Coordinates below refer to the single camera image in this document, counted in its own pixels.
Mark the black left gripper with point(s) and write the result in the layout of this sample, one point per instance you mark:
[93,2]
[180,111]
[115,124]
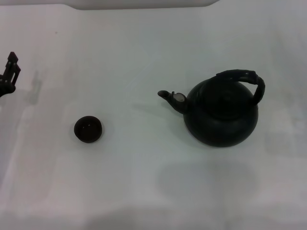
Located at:
[4,86]

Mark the small dark teacup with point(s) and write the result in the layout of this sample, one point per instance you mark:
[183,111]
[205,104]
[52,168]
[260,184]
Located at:
[88,129]

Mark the black round teapot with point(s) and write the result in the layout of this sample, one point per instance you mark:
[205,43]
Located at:
[220,122]

